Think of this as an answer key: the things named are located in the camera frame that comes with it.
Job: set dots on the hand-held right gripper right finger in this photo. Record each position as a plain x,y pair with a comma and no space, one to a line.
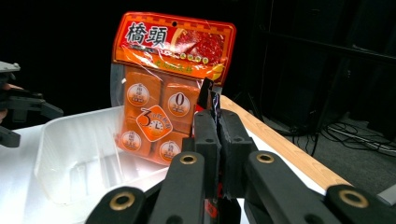
236,140

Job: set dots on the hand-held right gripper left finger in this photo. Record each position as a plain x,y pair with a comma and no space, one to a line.
208,133

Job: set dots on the dark cabinet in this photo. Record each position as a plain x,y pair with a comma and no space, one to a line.
308,93

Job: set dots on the small red black packet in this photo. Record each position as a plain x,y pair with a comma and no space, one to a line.
207,93

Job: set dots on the large orange seasoning packet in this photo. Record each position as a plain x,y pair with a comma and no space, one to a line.
146,93

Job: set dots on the translucent plastic container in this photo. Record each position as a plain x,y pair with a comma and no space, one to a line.
77,149

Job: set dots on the white table mat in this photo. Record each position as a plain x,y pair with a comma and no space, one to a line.
18,186

